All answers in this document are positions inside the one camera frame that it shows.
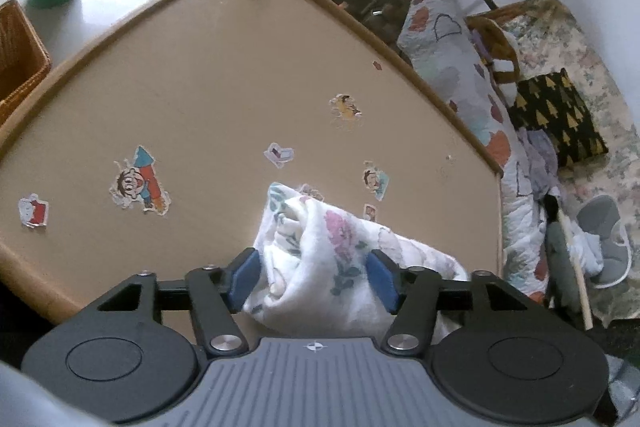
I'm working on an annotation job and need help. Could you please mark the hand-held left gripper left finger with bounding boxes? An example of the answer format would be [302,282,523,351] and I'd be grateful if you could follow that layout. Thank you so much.
[92,247,262,355]

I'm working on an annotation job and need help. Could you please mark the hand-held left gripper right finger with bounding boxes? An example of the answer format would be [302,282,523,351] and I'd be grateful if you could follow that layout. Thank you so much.
[366,248,546,355]

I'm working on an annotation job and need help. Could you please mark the white floral shirt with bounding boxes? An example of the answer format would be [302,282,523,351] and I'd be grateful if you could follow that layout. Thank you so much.
[242,182,471,338]

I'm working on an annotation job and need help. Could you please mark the cartoon boy blue sticker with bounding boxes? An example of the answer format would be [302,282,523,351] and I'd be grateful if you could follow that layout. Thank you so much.
[362,162,390,202]

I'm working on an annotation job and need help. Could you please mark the small purple white sticker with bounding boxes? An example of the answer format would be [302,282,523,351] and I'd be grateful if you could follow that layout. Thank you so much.
[264,143,295,168]

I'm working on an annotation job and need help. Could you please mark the cartoon boy rocket sticker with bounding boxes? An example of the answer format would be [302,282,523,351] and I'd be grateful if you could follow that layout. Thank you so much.
[109,145,171,215]

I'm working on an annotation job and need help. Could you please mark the yellow cartoon sticker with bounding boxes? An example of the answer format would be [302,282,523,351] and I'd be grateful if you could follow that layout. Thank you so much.
[329,94,362,120]

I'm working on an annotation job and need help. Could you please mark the wooden stick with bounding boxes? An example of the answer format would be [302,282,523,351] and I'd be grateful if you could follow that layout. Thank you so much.
[555,209,595,330]

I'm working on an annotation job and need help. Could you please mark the lavender cloth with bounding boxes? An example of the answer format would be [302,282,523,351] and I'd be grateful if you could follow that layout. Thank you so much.
[517,127,558,198]

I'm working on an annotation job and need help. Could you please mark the red white sticker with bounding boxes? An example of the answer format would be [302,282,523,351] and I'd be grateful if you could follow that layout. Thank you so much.
[17,193,51,228]

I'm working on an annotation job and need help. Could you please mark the grey white shoe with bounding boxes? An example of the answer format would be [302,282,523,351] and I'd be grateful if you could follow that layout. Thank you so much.
[575,194,632,289]

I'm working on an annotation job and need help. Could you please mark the heart print quilt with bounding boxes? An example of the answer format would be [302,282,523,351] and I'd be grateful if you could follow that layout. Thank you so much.
[397,0,551,298]

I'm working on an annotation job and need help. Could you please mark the black pillow gold trees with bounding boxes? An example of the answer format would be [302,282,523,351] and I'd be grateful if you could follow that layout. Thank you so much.
[507,68,610,168]

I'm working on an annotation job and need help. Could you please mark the brown white plush toy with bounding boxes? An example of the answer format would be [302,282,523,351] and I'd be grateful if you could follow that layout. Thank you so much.
[465,16,521,100]

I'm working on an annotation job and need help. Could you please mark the orange wicker basket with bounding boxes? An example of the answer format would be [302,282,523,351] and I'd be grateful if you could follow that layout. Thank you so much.
[0,0,53,125]

